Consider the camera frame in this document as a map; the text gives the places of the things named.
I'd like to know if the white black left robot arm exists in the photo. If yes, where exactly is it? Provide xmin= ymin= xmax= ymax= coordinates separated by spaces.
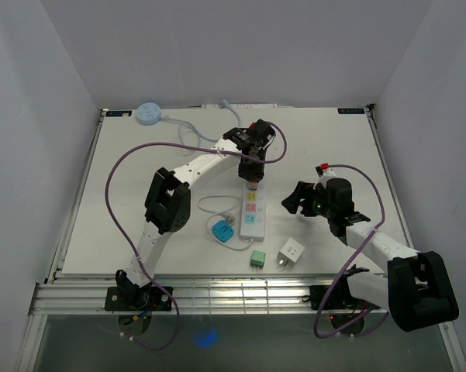
xmin=104 ymin=119 xmax=287 ymax=310

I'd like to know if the aluminium frame rail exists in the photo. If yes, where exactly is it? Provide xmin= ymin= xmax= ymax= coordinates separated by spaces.
xmin=29 ymin=275 xmax=332 ymax=315

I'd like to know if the black corner label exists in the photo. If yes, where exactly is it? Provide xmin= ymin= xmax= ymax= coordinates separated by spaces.
xmin=337 ymin=108 xmax=365 ymax=115
xmin=105 ymin=110 xmax=132 ymax=117

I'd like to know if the white power strip cable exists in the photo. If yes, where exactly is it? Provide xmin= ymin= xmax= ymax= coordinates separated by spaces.
xmin=197 ymin=195 xmax=257 ymax=252

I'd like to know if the white cube socket adapter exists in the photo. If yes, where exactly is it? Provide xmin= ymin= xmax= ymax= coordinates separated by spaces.
xmin=277 ymin=238 xmax=305 ymax=267

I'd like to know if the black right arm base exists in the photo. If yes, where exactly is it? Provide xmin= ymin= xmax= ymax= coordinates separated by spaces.
xmin=302 ymin=265 xmax=390 ymax=339

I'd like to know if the light blue cable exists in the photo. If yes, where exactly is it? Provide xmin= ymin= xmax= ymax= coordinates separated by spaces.
xmin=160 ymin=98 xmax=242 ymax=154

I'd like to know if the round light blue socket hub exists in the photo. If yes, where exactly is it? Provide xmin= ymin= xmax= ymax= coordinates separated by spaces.
xmin=136 ymin=102 xmax=162 ymax=126

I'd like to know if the black corner label right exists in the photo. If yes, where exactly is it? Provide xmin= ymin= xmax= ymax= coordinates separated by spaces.
xmin=337 ymin=108 xmax=365 ymax=115

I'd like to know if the black corner label left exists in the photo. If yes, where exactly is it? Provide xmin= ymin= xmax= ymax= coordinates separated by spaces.
xmin=105 ymin=110 xmax=132 ymax=117

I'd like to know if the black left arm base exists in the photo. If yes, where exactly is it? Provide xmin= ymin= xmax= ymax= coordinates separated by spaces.
xmin=103 ymin=284 xmax=173 ymax=312

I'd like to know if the green small plug adapter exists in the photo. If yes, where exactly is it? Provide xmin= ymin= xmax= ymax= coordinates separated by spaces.
xmin=250 ymin=250 xmax=267 ymax=269

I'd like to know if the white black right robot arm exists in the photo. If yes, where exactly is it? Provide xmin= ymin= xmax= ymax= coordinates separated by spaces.
xmin=281 ymin=177 xmax=460 ymax=332

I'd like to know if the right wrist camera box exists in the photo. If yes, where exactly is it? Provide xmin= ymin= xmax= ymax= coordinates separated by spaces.
xmin=316 ymin=163 xmax=336 ymax=186

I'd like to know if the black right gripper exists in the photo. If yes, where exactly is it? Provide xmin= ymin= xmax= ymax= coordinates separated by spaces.
xmin=281 ymin=181 xmax=335 ymax=219

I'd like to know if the white multicolour power strip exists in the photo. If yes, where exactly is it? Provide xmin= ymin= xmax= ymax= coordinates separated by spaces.
xmin=240 ymin=181 xmax=267 ymax=242

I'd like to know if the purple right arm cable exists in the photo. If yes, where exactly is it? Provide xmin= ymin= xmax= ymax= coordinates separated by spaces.
xmin=312 ymin=164 xmax=391 ymax=339

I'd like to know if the blue cable winder clip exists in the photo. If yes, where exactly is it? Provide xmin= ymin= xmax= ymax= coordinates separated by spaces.
xmin=211 ymin=219 xmax=235 ymax=243

